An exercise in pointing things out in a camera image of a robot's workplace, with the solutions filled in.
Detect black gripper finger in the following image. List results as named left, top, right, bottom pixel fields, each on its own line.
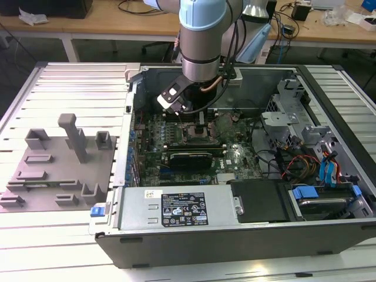
left=197, top=111, right=207, bottom=133

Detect silver CPU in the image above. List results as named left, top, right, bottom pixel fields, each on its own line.
left=187, top=127, right=210, bottom=141

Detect CPU socket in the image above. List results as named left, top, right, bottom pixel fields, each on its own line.
left=180, top=122, right=214, bottom=142

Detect black graphics card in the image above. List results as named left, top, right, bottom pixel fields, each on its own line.
left=167, top=150, right=214, bottom=172

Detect green motherboard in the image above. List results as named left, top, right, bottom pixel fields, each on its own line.
left=129, top=110, right=265, bottom=187

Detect small silver heatsink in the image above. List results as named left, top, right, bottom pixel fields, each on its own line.
left=216, top=172, right=239, bottom=185

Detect black chair base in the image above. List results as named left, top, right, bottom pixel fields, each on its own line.
left=142, top=41, right=182, bottom=64

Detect metal drive cage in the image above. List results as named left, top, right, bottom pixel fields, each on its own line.
left=260, top=78, right=314, bottom=153

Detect black plastic bay cover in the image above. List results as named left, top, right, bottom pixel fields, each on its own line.
left=227, top=178, right=293, bottom=224

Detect grey power supply unit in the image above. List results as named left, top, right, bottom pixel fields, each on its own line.
left=119, top=186, right=236, bottom=230

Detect open black PC case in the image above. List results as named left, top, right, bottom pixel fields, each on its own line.
left=88, top=63, right=376, bottom=270

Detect wooden desk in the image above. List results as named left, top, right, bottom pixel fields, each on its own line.
left=0, top=0, right=376, bottom=64

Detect small black box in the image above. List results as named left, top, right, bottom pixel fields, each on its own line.
left=291, top=3, right=311, bottom=22

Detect hard disk in blue carrier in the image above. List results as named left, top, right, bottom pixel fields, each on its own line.
left=289, top=184, right=367, bottom=221

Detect grey parts rack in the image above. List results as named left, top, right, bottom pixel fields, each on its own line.
left=0, top=113, right=118, bottom=213

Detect clear plastic bags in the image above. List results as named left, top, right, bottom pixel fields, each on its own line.
left=320, top=5, right=349, bottom=28

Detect wide black computer box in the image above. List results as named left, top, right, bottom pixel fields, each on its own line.
left=0, top=0, right=94, bottom=19

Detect green RAM stick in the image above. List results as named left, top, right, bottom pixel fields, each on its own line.
left=25, top=182, right=64, bottom=189

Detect white cardboard box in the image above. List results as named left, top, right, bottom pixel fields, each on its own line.
left=346, top=11, right=376, bottom=32

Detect crumpled white wrap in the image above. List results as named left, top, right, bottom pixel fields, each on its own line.
left=18, top=7, right=49, bottom=26

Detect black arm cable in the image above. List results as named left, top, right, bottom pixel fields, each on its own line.
left=182, top=14, right=245, bottom=115

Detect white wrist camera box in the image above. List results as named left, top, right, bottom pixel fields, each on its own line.
left=156, top=75, right=190, bottom=116

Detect hanging blue cable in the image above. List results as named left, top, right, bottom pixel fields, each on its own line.
left=277, top=38, right=288, bottom=64

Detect red yellow wire bundle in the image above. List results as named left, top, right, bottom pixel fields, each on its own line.
left=281, top=155, right=321, bottom=180

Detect blue flat wire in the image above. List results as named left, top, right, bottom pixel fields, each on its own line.
left=318, top=151, right=343, bottom=189

